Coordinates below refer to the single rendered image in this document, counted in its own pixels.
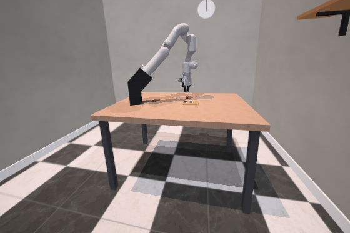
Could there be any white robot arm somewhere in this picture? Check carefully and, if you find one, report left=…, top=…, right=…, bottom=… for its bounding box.
left=141, top=23, right=198, bottom=76

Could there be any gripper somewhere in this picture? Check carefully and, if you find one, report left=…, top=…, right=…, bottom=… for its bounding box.
left=182, top=75, right=192, bottom=92

